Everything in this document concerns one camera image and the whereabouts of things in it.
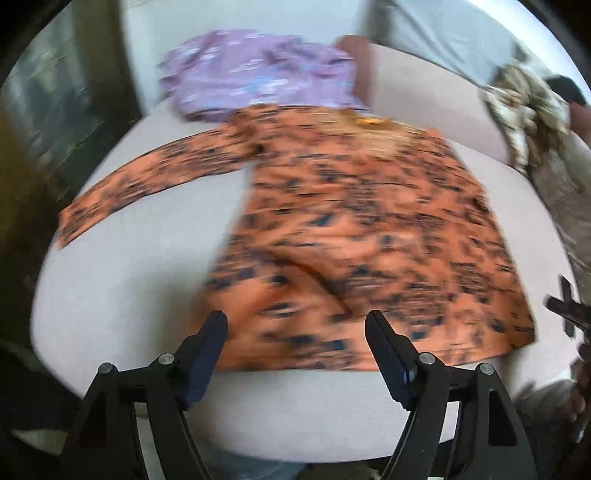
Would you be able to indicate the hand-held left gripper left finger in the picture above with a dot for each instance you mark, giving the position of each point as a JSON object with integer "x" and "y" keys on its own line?
{"x": 203, "y": 357}

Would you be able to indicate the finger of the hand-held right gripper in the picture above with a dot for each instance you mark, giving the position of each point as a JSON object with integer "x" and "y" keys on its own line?
{"x": 569, "y": 309}

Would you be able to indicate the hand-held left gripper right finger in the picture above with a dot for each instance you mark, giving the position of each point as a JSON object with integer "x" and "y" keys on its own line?
{"x": 392, "y": 357}

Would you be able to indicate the orange patterned long-sleeve shirt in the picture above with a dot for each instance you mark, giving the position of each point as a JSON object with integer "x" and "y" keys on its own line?
{"x": 351, "y": 240}

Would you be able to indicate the pink upholstered ottoman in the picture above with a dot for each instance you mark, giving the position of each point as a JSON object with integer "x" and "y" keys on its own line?
{"x": 152, "y": 277}

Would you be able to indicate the beige floral cloth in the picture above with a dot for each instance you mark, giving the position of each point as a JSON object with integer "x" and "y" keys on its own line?
{"x": 526, "y": 115}

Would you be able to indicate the purple patterned garment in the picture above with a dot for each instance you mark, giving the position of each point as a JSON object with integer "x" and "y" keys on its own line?
{"x": 258, "y": 74}

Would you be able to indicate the white cushion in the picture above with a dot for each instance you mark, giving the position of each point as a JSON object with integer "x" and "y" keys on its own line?
{"x": 443, "y": 37}

